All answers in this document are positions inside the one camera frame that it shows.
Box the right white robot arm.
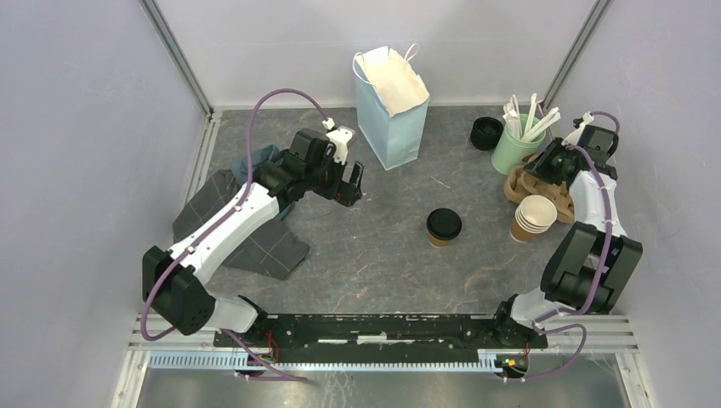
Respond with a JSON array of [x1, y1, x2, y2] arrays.
[[491, 125, 643, 348]]

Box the light blue paper bag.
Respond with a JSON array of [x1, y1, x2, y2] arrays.
[[352, 43, 429, 170]]

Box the green cup holder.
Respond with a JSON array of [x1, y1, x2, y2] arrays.
[[491, 124, 545, 175]]

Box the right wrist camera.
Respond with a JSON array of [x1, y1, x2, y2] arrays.
[[561, 111, 594, 146]]

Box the brown pulp cup carrier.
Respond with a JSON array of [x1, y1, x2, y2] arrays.
[[503, 153, 575, 224]]

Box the stack of paper cups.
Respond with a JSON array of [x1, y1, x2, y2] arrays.
[[510, 195, 558, 242]]

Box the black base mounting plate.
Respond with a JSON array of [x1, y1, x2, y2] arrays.
[[213, 314, 548, 364]]

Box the dark grey checked cloth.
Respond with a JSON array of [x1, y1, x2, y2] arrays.
[[173, 169, 309, 281]]

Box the blue crumpled cloth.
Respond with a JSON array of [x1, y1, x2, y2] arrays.
[[230, 144, 294, 220]]

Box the white wrapped straws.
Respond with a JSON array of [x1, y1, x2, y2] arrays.
[[502, 93, 560, 143]]

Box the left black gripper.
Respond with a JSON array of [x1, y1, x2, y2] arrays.
[[304, 150, 364, 207]]

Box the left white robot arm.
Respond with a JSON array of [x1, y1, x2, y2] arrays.
[[141, 127, 364, 347]]

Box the brown paper coffee cup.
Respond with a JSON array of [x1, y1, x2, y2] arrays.
[[428, 229, 457, 248]]

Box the stack of black lids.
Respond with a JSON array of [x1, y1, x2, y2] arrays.
[[469, 116, 504, 150]]

